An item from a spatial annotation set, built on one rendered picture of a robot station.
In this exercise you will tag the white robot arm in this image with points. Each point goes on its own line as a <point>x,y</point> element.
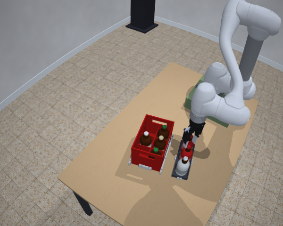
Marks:
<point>237,81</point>

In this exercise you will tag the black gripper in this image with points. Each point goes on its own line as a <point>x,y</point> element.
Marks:
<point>192,128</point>

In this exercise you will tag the brown bottle with white cap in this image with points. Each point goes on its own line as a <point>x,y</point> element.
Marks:
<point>146,139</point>

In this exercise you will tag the white bottle with brown band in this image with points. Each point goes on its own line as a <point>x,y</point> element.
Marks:
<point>182,166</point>

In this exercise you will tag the brown glass bottle with cream cap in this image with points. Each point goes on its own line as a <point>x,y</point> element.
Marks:
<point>160,143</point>

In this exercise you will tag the red bottle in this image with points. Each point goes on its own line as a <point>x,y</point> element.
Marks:
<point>189,143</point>
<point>186,152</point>

